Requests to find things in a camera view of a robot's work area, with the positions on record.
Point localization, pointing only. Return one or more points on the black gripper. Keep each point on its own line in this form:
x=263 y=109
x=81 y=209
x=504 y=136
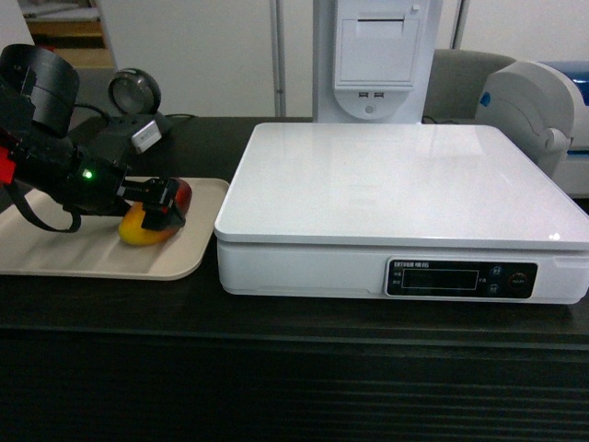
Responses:
x=87 y=177

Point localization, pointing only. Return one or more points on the dark red yellow mango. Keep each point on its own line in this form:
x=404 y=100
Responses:
x=141 y=237

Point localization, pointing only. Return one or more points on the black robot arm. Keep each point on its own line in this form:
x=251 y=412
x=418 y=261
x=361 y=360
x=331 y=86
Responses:
x=38 y=97

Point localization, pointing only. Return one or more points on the black checkout counter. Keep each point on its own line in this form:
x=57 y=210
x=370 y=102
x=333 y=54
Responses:
x=123 y=360

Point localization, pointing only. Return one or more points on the white checkout scale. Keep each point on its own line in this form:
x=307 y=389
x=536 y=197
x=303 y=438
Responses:
x=398 y=211

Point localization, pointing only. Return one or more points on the beige plastic tray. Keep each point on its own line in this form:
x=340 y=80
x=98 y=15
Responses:
x=96 y=250

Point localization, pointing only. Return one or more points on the black round barcode scanner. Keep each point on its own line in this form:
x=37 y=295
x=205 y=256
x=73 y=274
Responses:
x=133 y=91

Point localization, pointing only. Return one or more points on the white receipt printer stand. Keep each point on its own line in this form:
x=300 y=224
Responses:
x=372 y=60

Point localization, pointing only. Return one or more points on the grey chair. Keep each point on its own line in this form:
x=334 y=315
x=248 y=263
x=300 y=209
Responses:
x=456 y=82

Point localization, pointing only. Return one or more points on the white label printer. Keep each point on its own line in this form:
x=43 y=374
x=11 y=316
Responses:
x=542 y=107

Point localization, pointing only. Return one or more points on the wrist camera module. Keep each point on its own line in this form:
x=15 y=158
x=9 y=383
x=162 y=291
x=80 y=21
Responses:
x=125 y=136

